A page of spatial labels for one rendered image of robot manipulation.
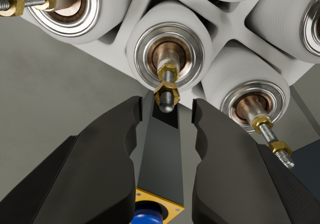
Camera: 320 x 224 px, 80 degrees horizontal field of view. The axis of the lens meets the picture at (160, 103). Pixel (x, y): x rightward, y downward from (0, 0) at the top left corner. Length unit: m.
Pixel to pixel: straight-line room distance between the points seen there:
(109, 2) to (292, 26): 0.18
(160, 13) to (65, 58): 0.37
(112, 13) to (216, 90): 0.14
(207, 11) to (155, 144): 0.20
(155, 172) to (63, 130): 0.45
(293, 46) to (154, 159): 0.22
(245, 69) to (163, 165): 0.17
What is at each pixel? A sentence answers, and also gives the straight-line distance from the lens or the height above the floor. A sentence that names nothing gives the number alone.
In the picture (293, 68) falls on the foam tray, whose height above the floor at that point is 0.18.
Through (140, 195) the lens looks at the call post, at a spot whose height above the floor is 0.31.
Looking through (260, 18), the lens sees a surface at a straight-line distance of 0.30.
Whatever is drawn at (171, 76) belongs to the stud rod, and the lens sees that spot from 0.16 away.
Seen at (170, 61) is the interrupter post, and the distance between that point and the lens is 0.18.
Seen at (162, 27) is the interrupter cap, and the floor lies 0.25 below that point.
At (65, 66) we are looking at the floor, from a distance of 0.55.
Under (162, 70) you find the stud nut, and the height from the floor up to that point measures 0.30.
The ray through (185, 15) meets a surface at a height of 0.25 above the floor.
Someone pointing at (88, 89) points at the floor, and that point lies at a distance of 0.56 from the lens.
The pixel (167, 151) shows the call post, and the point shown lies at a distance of 0.32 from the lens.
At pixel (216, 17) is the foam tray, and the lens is 0.28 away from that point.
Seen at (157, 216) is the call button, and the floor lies 0.33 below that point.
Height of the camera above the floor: 0.45
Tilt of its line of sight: 58 degrees down
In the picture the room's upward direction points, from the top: 174 degrees counter-clockwise
